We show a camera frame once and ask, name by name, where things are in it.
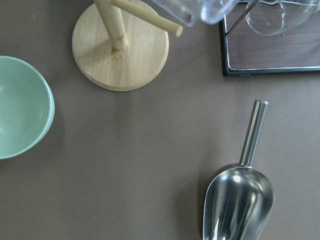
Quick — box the wooden cup stand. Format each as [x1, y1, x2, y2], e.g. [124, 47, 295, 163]
[72, 0, 183, 92]

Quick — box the green ceramic bowl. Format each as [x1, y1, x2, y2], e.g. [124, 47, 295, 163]
[0, 56, 55, 159]

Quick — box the steel ice scoop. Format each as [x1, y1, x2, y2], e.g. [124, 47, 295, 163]
[202, 100, 275, 240]

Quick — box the clear glass pitcher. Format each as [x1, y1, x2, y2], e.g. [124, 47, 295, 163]
[246, 0, 320, 36]

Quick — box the dark wooden tray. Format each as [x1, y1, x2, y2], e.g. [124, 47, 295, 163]
[219, 0, 320, 76]

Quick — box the clear glass cup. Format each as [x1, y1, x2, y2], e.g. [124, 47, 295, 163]
[153, 0, 239, 27]

